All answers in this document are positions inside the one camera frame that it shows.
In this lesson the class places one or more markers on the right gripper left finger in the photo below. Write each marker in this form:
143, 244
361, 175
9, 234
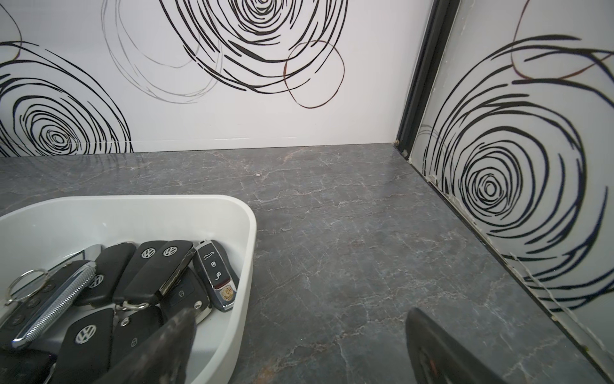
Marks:
162, 358

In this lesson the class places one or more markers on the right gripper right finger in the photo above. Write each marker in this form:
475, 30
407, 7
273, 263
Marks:
436, 357

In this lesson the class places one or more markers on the black flip key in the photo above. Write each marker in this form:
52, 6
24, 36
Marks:
188, 293
132, 331

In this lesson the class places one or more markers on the black three-button key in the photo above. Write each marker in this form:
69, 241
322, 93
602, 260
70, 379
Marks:
84, 355

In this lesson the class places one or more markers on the black vw key vertical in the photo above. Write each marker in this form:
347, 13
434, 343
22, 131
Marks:
153, 281

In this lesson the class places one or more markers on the chrome-trimmed porsche key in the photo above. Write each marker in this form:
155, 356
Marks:
213, 267

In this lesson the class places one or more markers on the lone black vw key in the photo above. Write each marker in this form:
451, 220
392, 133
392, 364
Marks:
141, 256

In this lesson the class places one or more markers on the black silver-edged key fob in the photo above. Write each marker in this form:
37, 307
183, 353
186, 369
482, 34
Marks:
53, 302

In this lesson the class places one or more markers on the white key fob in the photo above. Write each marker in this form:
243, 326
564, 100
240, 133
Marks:
26, 366

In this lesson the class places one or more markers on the white storage box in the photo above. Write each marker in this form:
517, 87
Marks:
42, 234

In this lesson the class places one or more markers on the silver bmw key fob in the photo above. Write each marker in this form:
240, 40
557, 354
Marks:
90, 253

